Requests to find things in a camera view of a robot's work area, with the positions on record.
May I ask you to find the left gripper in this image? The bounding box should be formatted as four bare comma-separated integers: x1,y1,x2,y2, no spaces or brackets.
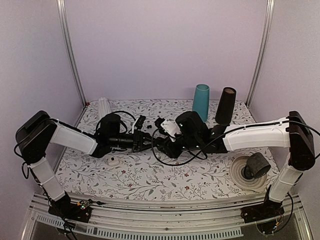
109,129,160,153

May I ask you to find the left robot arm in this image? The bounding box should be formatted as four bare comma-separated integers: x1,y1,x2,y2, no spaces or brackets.
15,110,152,217

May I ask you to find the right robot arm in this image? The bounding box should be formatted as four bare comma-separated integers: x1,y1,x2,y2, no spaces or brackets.
151,111,317,218

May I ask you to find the white case with black earbud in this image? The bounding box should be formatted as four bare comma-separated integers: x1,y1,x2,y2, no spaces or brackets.
106,157,120,167

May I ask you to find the white ribbed vase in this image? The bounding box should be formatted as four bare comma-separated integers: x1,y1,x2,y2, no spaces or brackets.
97,97,112,121

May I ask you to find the teal vase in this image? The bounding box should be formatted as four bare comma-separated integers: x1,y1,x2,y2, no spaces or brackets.
192,84,210,122

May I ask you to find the black vase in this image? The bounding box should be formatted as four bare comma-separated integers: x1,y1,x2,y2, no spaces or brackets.
215,87,237,125

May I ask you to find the dark grey mug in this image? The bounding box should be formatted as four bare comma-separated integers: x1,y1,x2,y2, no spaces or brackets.
243,152,271,180

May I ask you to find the beige ribbed plate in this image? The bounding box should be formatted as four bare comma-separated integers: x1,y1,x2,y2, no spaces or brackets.
229,156,267,193

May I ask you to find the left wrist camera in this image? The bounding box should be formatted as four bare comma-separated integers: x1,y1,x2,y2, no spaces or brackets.
131,115,146,134

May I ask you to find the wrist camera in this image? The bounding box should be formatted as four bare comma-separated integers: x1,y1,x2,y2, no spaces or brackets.
154,117,182,142
131,115,146,134

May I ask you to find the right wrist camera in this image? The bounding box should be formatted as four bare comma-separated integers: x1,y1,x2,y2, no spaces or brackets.
154,117,182,142

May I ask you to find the left camera cable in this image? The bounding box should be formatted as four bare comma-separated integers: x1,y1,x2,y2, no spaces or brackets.
96,110,137,141

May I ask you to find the front aluminium rail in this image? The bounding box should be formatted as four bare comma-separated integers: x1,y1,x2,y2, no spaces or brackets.
21,194,313,240

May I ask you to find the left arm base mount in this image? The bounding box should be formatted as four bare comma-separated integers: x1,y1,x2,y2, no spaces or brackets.
48,192,92,223

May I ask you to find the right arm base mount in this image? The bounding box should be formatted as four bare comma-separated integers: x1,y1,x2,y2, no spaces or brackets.
240,192,284,223

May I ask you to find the left aluminium frame post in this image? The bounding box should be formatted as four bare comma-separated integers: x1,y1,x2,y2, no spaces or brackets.
56,0,87,107

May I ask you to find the aluminium frame post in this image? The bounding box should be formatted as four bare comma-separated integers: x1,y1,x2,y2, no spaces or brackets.
245,0,275,109
56,0,87,107

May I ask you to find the right aluminium frame post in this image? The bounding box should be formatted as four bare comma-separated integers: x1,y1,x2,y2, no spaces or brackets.
245,0,275,109

